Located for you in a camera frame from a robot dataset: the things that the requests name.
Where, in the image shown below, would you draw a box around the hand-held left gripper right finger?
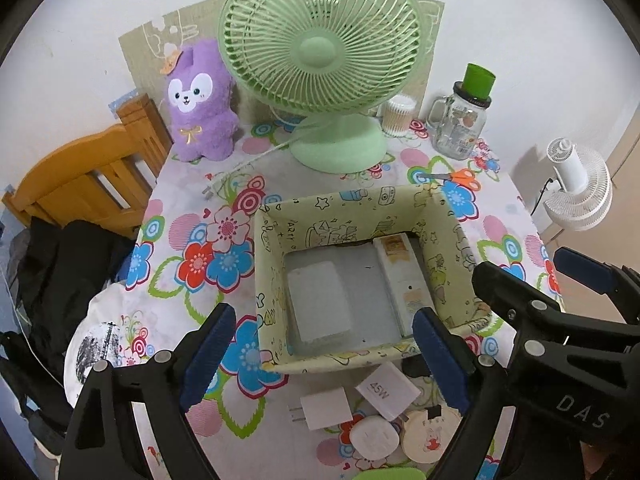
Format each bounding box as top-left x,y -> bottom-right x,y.
411,306 -> 508,480

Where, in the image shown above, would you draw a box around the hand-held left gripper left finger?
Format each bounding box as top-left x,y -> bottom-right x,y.
57,303 -> 237,480

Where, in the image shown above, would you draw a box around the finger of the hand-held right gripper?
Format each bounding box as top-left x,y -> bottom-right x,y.
472,262 -> 561,356
553,246 -> 640,331

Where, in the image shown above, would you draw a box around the small black object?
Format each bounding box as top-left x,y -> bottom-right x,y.
401,354 -> 432,378

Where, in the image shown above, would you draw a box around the white square power adapter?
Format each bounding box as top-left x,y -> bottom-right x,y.
355,361 -> 421,421

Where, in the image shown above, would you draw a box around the round white case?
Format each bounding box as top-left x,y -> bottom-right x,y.
349,414 -> 401,461

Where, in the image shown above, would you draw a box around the white charger with prongs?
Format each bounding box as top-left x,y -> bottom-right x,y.
287,386 -> 352,431

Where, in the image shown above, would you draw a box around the cartoon printed fabric storage box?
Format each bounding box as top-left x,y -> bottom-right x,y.
252,185 -> 496,376

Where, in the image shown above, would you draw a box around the white long printed box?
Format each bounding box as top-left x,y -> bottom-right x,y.
372,232 -> 436,338

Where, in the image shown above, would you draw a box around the round cartoon coaster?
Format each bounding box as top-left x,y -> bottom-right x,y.
400,405 -> 463,468

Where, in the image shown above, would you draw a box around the white clip fan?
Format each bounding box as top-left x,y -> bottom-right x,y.
542,137 -> 613,231

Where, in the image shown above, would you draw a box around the white power bank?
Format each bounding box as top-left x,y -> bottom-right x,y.
287,260 -> 356,343

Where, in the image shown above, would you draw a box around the green flat object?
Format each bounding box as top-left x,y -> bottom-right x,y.
357,467 -> 426,480

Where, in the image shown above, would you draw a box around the black clothing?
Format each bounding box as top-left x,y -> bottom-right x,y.
10,217 -> 138,376

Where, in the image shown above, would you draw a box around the glass jar mug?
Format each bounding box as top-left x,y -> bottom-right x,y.
426,81 -> 493,161

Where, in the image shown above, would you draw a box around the black backpack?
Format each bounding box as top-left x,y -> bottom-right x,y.
0,330 -> 76,456

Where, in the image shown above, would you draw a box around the floral tablecloth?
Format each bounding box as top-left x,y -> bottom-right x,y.
117,115 -> 566,480

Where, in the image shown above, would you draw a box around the cotton swab jar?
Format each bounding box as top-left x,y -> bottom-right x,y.
381,95 -> 418,136

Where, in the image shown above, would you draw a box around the green plastic cup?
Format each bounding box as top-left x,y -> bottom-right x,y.
461,62 -> 497,98

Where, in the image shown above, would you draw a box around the orange wooden chair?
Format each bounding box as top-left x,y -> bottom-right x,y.
2,92 -> 173,238

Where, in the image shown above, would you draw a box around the purple plush toy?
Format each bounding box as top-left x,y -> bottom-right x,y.
160,37 -> 242,163

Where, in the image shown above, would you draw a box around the blue patterned paper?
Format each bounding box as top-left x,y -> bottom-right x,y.
108,87 -> 140,111

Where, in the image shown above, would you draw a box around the green desk fan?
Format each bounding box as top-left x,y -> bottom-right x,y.
218,0 -> 423,175

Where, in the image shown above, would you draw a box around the beige cartoon printed board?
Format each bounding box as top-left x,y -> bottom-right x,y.
118,0 -> 446,126

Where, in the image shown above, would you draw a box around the black power cable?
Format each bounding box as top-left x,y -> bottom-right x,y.
530,175 -> 558,221

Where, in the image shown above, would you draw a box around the orange handled scissors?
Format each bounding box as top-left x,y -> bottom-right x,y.
415,169 -> 478,191

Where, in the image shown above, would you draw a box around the white fan power cable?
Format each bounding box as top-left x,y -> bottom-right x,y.
202,112 -> 306,200

